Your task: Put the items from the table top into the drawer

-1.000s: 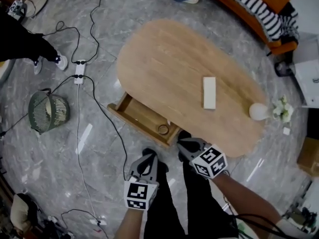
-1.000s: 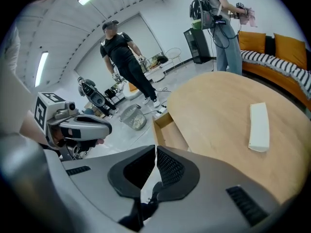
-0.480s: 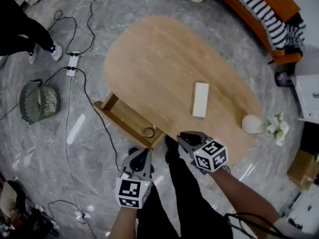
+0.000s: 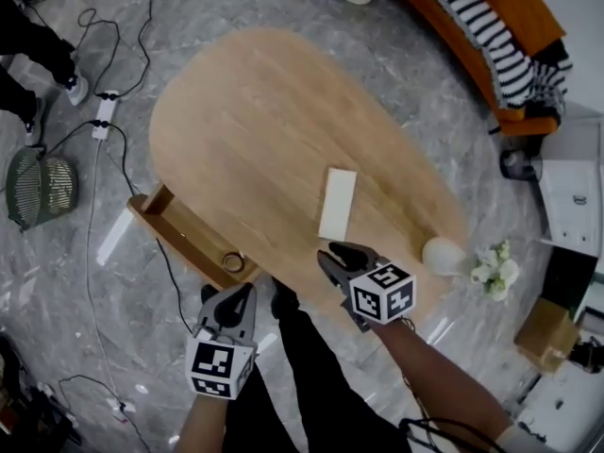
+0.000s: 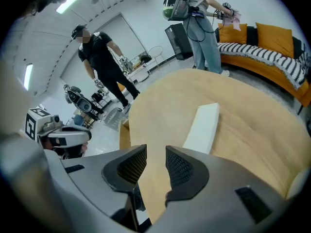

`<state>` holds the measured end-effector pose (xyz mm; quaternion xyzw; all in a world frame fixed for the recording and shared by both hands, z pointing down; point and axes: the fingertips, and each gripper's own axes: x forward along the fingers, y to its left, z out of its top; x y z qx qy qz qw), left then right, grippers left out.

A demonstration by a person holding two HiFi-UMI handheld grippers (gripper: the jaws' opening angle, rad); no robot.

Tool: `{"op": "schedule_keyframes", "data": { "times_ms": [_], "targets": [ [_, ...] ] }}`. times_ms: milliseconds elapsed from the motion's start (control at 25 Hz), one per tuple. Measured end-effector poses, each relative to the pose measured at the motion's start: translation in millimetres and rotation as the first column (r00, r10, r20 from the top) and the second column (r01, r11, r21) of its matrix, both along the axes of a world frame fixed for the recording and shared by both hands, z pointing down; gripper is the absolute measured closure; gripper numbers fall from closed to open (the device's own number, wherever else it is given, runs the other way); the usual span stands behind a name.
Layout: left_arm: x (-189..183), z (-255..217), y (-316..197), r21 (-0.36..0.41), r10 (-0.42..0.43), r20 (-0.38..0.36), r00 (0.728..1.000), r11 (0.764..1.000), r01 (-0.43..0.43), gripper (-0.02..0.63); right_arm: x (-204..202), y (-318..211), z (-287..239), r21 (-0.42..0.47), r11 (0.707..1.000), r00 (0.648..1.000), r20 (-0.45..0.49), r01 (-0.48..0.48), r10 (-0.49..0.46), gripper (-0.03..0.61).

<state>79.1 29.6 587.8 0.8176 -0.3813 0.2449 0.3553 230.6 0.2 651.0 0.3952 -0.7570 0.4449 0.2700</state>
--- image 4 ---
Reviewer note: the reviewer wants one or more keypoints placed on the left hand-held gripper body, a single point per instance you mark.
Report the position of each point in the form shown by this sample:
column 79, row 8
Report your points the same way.
column 212, row 366

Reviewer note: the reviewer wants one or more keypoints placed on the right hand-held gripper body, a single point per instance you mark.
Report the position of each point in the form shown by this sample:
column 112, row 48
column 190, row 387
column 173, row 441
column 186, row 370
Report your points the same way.
column 384, row 295

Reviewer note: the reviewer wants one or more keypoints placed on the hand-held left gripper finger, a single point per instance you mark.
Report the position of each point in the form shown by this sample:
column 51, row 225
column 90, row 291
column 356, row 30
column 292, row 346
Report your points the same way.
column 250, row 323
column 224, row 309

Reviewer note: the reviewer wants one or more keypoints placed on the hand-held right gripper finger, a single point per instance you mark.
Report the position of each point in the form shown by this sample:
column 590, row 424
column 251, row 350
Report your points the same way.
column 336, row 277
column 361, row 256

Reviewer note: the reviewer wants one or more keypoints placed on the white rectangular box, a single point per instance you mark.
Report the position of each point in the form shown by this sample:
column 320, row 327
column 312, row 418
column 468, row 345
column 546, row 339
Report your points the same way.
column 337, row 203

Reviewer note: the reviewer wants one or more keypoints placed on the wooden drawer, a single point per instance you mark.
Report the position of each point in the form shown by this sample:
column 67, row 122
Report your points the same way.
column 189, row 234

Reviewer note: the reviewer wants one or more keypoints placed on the person's right forearm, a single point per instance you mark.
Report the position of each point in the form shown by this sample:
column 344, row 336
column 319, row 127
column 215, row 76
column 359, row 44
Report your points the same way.
column 439, row 380

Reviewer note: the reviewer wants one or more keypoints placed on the person's left forearm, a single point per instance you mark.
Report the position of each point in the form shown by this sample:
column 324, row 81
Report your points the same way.
column 200, row 423

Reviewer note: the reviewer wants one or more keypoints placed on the wooden coffee table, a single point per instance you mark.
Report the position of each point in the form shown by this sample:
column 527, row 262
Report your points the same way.
column 245, row 125

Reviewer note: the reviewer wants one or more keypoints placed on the person's left black shoe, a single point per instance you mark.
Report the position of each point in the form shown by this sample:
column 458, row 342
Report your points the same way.
column 208, row 293

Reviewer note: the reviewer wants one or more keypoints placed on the person's black shoe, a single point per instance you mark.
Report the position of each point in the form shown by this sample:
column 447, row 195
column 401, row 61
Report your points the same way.
column 284, row 300
column 208, row 293

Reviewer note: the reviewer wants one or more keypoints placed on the person's right black shoe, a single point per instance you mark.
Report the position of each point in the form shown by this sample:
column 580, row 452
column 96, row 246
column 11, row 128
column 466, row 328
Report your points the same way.
column 284, row 300

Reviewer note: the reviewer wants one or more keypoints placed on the white vase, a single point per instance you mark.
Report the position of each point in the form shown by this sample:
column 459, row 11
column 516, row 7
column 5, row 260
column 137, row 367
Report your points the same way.
column 443, row 255

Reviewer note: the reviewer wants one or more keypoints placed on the person's black trousers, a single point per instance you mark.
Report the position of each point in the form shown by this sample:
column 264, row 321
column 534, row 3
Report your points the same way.
column 321, row 371

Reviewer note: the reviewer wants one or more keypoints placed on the cardboard box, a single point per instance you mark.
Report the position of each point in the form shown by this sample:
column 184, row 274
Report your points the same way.
column 547, row 335

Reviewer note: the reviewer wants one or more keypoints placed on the dark cabinet white top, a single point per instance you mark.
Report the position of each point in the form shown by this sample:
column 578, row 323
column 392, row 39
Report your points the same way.
column 566, row 281

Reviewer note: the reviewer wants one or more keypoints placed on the person's white shirt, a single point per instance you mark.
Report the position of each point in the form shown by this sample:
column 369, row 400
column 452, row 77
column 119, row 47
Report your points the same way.
column 528, row 441

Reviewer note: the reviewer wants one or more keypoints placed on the white vanity cabinet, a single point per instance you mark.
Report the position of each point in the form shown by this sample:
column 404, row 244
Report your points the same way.
column 566, row 196

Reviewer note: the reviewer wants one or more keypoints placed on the green slatted basket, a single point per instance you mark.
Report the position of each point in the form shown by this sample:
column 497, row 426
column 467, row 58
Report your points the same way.
column 40, row 189

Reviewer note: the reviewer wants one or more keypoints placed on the white power strip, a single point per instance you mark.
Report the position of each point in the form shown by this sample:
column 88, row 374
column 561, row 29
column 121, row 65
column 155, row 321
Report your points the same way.
column 105, row 116

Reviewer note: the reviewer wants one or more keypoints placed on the orange sofa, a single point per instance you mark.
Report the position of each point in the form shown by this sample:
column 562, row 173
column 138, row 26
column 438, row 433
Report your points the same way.
column 448, row 31

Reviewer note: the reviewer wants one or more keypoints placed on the black white striped blanket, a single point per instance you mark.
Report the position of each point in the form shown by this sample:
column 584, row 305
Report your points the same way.
column 495, row 45

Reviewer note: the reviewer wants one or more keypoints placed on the orange cushion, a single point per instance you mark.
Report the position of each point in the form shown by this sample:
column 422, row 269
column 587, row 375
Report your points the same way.
column 519, row 7

